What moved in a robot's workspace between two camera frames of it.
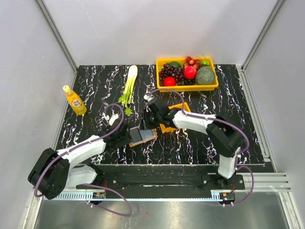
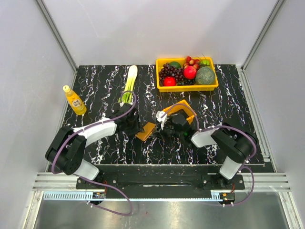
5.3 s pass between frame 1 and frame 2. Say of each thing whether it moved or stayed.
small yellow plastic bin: stayed
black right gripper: moved
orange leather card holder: moved
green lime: stayed
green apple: stayed
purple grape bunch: stayed
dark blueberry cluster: stayed
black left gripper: moved
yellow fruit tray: stayed
